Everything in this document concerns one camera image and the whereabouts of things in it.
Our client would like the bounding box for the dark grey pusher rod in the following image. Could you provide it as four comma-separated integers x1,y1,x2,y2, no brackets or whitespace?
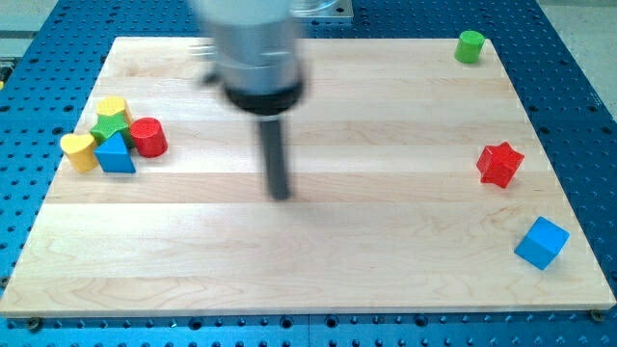
257,116,290,200

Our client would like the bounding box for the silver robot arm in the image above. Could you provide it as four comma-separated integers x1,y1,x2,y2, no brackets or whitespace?
191,0,304,200

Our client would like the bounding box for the green star block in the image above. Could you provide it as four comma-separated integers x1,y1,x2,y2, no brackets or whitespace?
90,114,135,148

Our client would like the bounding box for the red star block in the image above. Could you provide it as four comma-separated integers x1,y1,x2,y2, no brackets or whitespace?
476,142,524,189

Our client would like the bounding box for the metal mounting plate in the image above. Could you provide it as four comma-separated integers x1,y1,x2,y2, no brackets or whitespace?
291,0,354,19

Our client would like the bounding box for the red cylinder block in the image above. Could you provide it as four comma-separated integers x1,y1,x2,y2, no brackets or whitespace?
129,118,168,158

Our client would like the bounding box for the blue triangle block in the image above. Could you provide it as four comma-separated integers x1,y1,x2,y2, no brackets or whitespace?
94,133,136,174

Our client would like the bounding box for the wooden board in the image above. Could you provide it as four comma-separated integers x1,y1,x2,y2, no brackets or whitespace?
1,37,615,318

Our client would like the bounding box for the yellow pentagon block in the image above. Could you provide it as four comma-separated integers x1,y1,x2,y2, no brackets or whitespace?
95,95,133,124

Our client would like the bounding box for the yellow heart block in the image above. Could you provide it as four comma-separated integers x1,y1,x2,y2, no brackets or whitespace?
60,133,99,173

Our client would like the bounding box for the green cylinder block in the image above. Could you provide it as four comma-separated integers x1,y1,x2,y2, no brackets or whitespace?
454,30,485,64

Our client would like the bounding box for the blue cube block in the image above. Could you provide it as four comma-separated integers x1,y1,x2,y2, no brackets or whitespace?
514,217,570,270

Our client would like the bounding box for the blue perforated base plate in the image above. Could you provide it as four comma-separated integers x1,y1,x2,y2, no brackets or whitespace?
1,1,616,346

